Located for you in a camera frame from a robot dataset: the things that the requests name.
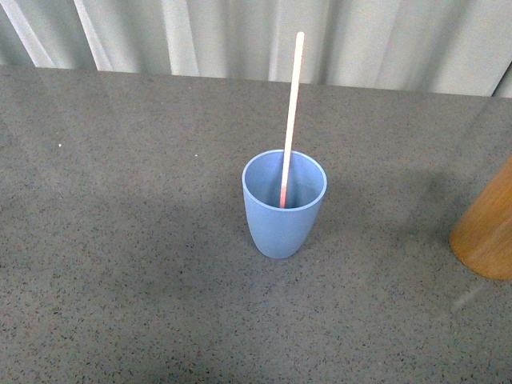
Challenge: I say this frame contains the pink chopstick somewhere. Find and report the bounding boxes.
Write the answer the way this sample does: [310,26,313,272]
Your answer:
[279,31,305,208]

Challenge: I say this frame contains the blue plastic cup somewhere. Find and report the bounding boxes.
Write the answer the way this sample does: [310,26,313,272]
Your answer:
[242,150,327,259]

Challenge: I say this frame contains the wooden cylindrical chopstick holder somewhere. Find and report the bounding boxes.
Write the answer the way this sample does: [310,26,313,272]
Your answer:
[449,158,511,280]

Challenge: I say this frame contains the white pleated curtain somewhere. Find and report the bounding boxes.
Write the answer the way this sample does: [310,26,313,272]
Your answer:
[1,1,511,97]

